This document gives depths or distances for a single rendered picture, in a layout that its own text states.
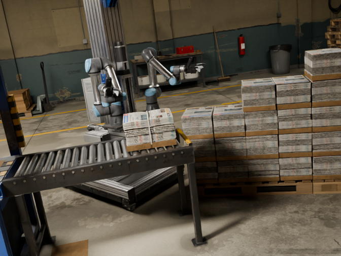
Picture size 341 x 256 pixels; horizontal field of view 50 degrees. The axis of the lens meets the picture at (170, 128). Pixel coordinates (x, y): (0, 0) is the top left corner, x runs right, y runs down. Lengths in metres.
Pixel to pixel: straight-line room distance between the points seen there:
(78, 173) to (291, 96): 1.91
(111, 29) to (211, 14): 6.79
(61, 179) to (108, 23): 1.67
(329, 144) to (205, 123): 1.12
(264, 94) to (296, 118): 0.35
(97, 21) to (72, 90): 6.34
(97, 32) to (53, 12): 6.20
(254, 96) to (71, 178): 1.73
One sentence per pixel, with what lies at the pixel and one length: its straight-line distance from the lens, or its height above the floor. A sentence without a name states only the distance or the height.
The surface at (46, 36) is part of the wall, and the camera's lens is 9.90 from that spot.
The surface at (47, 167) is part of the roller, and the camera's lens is 2.80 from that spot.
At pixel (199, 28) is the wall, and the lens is 10.20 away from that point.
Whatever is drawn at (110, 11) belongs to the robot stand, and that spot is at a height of 1.85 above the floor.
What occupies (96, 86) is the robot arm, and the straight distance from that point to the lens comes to 3.43.
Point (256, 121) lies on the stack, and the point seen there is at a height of 0.74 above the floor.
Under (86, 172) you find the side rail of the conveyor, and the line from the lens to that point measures 2.65.
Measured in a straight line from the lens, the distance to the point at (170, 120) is 2.70.
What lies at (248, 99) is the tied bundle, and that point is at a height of 0.95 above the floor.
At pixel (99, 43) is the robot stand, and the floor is 1.57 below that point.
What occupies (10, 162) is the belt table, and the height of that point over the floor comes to 0.80.
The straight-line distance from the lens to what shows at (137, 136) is 2.73.
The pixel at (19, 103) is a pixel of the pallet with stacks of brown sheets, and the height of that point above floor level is 0.33.
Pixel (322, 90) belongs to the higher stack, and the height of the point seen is 0.98.
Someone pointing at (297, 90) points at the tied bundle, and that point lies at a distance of 3.39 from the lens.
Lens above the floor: 1.68
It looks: 16 degrees down
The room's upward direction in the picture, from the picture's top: 7 degrees counter-clockwise
